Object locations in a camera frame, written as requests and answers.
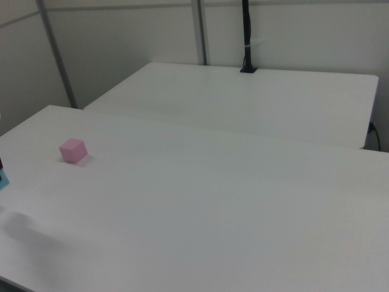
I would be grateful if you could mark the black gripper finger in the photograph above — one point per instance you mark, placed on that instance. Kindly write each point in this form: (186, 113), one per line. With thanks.
(1, 162)

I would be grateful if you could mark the blue foam cube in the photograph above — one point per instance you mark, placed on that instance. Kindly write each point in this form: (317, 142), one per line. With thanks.
(3, 181)

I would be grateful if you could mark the pink foam cube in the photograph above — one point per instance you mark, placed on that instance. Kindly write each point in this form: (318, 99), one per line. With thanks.
(73, 150)

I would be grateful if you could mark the white side table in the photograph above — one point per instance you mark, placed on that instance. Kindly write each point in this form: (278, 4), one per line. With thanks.
(243, 103)

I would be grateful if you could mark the grey metal partition post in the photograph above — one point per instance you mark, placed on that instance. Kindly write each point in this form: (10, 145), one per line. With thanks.
(57, 61)
(202, 30)

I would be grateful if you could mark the black camera pole with base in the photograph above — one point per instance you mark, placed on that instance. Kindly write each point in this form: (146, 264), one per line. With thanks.
(247, 30)

